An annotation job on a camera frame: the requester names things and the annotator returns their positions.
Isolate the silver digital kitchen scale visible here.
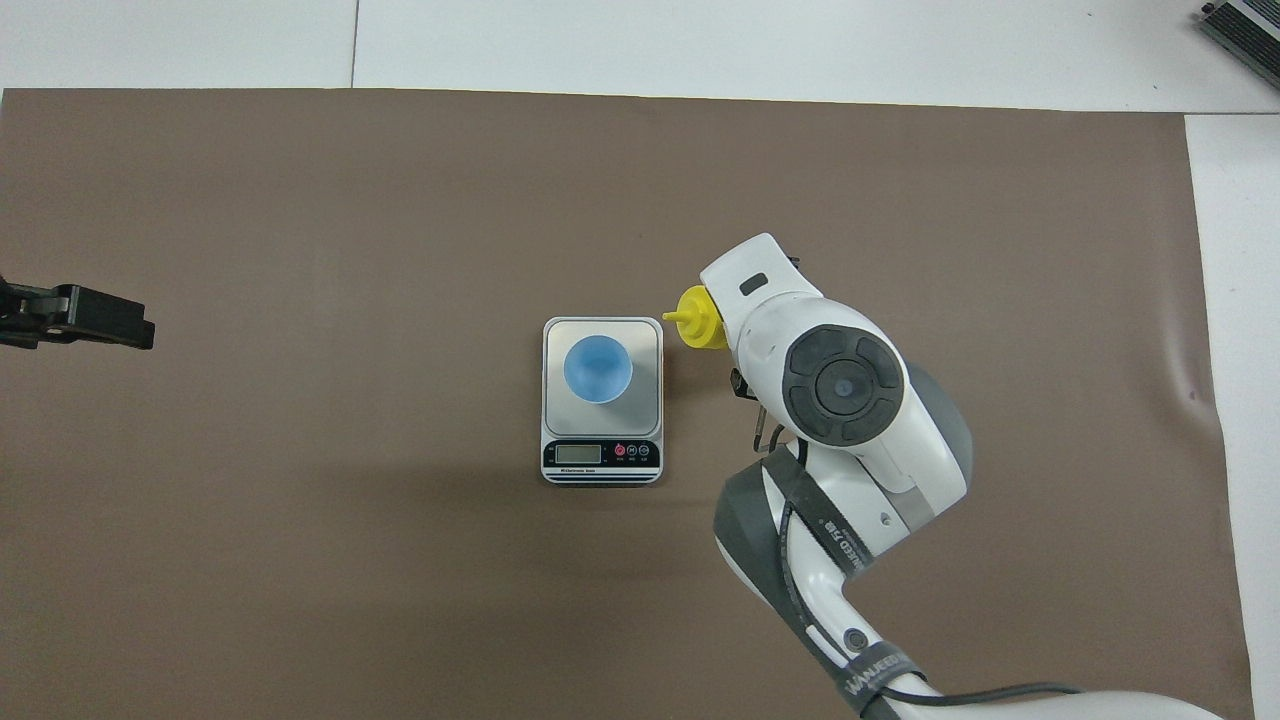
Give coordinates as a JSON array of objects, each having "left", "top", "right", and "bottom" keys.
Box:
[{"left": 541, "top": 316, "right": 664, "bottom": 487}]

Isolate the brown table mat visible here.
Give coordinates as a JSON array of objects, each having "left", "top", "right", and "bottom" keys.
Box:
[{"left": 0, "top": 88, "right": 1256, "bottom": 720}]

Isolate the light blue plastic cup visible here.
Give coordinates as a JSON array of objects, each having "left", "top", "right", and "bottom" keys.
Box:
[{"left": 563, "top": 334, "right": 634, "bottom": 405}]

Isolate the yellow squeeze bottle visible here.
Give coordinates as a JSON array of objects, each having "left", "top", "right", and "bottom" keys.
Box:
[{"left": 662, "top": 284, "right": 732, "bottom": 351}]

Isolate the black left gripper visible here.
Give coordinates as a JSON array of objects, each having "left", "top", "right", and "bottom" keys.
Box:
[{"left": 0, "top": 275, "right": 157, "bottom": 351}]

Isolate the grey finned metal device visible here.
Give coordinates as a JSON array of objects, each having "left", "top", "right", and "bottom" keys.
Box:
[{"left": 1200, "top": 0, "right": 1280, "bottom": 93}]

